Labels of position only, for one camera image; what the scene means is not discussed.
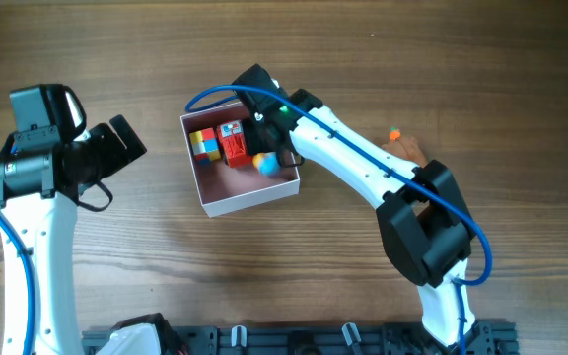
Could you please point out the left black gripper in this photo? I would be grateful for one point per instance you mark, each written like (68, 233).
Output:
(121, 153)

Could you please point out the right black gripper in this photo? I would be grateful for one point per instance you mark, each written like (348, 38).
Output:
(262, 136)

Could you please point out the red toy fire truck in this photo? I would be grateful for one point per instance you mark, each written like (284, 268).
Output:
(231, 137)

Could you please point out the blue orange cartoon figurine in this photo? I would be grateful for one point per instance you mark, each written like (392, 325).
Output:
(266, 163)

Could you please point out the multicoloured puzzle cube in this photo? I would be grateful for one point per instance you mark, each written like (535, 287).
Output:
(204, 145)

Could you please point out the white cardboard box pink interior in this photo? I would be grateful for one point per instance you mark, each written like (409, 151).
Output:
(222, 189)

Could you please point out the brown plush capybara toy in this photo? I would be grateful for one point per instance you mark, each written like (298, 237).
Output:
(405, 147)

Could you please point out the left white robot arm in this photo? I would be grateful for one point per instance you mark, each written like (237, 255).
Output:
(46, 165)

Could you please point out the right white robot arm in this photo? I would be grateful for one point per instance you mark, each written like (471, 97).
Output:
(425, 226)

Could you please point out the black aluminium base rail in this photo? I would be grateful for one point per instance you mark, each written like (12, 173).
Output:
(485, 337)

